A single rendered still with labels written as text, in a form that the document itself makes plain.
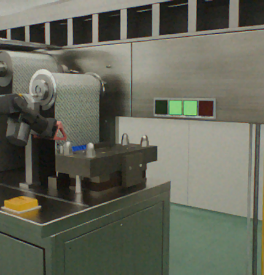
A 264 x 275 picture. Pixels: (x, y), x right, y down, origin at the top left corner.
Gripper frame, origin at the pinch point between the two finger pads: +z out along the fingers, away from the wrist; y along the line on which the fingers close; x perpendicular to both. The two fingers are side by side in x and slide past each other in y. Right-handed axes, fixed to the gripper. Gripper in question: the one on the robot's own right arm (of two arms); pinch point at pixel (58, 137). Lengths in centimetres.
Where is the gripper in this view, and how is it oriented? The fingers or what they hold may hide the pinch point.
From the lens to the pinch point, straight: 137.8
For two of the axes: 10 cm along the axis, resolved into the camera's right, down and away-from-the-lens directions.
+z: 5.5, 4.3, 7.2
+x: 3.1, -9.0, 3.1
